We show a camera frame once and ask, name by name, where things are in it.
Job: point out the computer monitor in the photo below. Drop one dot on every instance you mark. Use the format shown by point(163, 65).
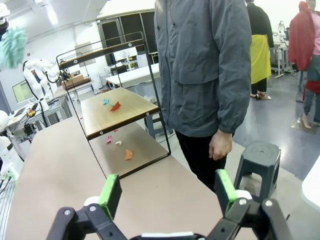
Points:
point(22, 92)

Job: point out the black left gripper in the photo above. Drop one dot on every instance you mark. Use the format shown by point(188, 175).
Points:
point(3, 28)

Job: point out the white paper scrap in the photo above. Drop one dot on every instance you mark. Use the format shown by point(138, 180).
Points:
point(118, 142)

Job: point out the person in grey jacket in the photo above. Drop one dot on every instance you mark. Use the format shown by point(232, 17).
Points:
point(195, 62)

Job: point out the person's left forearm grey sleeve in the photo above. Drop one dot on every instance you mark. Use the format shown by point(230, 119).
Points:
point(237, 100)

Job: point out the teal chenille duster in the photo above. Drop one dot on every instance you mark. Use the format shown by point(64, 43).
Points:
point(12, 48)

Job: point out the white background workbench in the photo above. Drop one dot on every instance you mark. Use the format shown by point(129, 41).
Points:
point(135, 73)

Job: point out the teal paper scrap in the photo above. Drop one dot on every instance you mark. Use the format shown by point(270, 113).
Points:
point(106, 101)

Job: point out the person in red coat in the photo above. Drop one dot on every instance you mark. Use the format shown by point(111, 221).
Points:
point(301, 42)

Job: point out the dark grey plastic stool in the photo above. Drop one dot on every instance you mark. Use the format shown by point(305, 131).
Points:
point(260, 155)

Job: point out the person in yellow apron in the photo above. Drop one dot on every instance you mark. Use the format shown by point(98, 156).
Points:
point(260, 55)

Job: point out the brown wooden crate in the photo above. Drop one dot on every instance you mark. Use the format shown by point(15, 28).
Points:
point(75, 82)

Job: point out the dark glass cabinet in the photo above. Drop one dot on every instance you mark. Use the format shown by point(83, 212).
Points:
point(130, 27)

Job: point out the person's left hand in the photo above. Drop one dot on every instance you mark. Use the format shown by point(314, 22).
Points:
point(221, 146)

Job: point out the wooden shelf black metal frame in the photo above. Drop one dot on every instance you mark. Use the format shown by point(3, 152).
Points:
point(117, 112)

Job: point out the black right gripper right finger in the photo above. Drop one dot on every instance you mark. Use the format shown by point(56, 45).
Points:
point(223, 192)

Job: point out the orange paper scrap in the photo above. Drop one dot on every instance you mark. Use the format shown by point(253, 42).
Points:
point(128, 155)

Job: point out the pink paper scrap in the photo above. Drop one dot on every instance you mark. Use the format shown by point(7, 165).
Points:
point(109, 139)

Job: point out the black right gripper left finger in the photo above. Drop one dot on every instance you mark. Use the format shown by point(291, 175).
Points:
point(111, 197)

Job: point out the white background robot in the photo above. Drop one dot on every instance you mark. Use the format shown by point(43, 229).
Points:
point(35, 80)

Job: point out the aluminium frame workbench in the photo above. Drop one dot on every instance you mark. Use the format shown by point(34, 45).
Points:
point(56, 110)

